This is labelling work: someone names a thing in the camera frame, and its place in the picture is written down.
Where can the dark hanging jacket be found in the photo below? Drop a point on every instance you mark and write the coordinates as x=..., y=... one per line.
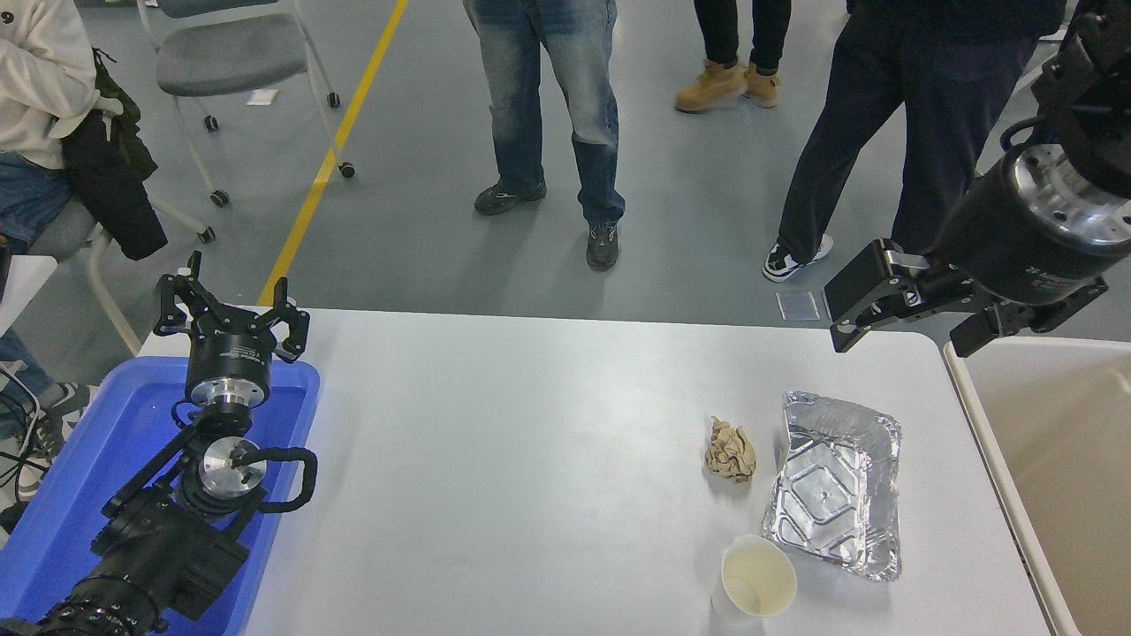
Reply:
x=115, y=194

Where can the crumpled tan paper ball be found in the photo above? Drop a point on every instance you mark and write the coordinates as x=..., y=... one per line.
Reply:
x=730, y=450

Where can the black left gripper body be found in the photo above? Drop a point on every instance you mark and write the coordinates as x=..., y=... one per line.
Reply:
x=227, y=353

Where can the large pale bin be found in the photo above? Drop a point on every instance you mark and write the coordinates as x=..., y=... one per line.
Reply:
x=1060, y=459

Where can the silver foil tray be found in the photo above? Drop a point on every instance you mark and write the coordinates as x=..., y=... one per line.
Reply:
x=831, y=495

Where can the blue plastic tray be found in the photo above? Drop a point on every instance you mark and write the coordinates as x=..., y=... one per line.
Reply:
x=53, y=530

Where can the white-framed chair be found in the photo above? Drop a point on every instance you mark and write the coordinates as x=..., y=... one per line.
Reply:
x=62, y=234

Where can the white paper cup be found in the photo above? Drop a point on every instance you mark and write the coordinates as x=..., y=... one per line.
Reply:
x=758, y=579

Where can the seated person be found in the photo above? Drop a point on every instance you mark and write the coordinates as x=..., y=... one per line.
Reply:
x=44, y=79

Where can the grey chair with casters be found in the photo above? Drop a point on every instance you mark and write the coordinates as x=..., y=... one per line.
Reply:
x=230, y=53

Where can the clear floor plate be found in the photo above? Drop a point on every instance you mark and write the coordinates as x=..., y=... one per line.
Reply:
x=798, y=306

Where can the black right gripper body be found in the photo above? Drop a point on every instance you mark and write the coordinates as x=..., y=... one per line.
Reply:
x=990, y=238

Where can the standing person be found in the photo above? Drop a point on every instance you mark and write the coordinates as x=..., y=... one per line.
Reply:
x=720, y=35
x=521, y=88
x=848, y=132

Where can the white paper scrap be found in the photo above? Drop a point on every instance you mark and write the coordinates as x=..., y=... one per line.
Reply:
x=262, y=97

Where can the small white table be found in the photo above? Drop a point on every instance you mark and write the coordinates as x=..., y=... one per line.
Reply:
x=18, y=283

